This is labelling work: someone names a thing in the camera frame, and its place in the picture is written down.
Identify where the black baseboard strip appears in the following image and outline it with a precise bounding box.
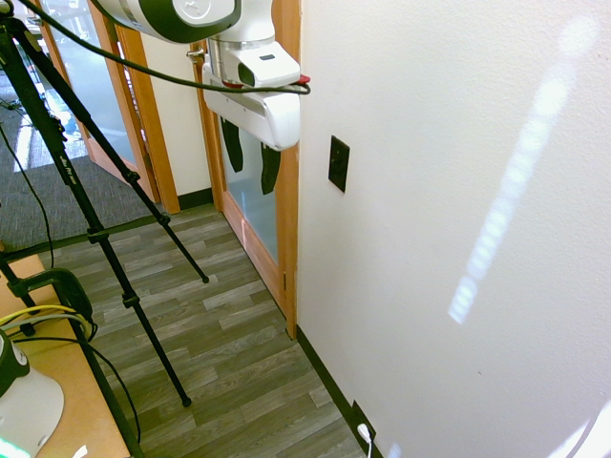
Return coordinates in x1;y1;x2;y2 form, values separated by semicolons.
295;323;386;458

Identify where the black camera tripod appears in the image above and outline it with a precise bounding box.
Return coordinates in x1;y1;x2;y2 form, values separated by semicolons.
0;11;211;458

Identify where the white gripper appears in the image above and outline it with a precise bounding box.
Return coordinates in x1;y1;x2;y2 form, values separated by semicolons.
201;60;302;196

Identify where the wooden glass door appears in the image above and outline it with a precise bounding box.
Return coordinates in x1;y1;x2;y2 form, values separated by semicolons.
189;0;303;341

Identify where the white plug with cable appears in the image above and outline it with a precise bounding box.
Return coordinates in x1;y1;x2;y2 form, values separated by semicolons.
356;423;376;458

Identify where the yellow cable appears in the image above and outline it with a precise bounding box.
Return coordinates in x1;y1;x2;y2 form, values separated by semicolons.
0;304;92;335

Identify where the black light switch plate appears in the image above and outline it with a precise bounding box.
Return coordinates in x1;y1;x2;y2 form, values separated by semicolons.
327;135;351;194

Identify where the grey cable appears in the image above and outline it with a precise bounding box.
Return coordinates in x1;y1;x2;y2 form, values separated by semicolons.
0;315;91;338

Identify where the black table clamp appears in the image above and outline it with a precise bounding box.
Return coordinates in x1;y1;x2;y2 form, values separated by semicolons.
5;267;96;335

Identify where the black cable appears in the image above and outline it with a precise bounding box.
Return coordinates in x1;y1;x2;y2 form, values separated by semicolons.
18;0;312;96

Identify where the black wall outlet plate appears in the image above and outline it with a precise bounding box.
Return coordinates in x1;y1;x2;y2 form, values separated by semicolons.
350;399;377;443

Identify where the wooden framed glass panel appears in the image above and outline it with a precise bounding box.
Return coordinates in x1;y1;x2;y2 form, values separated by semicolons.
28;0;181;215

